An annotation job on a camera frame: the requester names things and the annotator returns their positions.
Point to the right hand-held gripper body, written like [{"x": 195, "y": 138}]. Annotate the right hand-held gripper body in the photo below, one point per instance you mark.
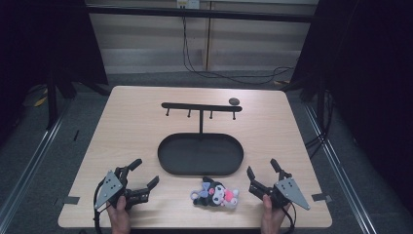
[{"x": 290, "y": 191}]

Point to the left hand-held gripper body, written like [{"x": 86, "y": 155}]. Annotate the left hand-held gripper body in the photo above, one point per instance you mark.
[{"x": 109, "y": 188}]

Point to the person's left hand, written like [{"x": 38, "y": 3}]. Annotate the person's left hand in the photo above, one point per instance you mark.
[{"x": 119, "y": 216}]

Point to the person's right hand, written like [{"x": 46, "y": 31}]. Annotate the person's right hand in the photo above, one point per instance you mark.
[{"x": 272, "y": 218}]

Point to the grey tape piece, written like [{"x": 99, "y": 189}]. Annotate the grey tape piece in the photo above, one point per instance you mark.
[
  {"x": 321, "y": 197},
  {"x": 71, "y": 200}
]

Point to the black and pink plush toy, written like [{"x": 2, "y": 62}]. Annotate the black and pink plush toy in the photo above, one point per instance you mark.
[{"x": 215, "y": 194}]

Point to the black hook stand with tray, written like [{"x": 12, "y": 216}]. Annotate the black hook stand with tray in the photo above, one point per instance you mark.
[{"x": 201, "y": 156}]

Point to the black tape strip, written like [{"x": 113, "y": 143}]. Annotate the black tape strip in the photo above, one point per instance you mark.
[{"x": 76, "y": 135}]

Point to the small dark round object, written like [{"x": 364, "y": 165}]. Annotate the small dark round object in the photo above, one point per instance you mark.
[{"x": 234, "y": 101}]

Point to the black metal stand leg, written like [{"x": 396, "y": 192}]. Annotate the black metal stand leg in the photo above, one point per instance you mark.
[{"x": 52, "y": 97}]

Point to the yellow object on floor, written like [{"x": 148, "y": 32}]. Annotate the yellow object on floor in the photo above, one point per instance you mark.
[{"x": 41, "y": 100}]

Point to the black curtain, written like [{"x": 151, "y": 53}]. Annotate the black curtain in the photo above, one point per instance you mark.
[
  {"x": 367, "y": 81},
  {"x": 39, "y": 42}
]

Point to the black horizontal bar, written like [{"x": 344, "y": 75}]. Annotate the black horizontal bar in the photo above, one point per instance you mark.
[{"x": 195, "y": 13}]

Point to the metal floor rail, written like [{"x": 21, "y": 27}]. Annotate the metal floor rail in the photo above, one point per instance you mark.
[
  {"x": 29, "y": 169},
  {"x": 341, "y": 175}
]

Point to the white wall outlet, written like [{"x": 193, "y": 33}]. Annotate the white wall outlet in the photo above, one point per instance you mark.
[{"x": 188, "y": 3}]

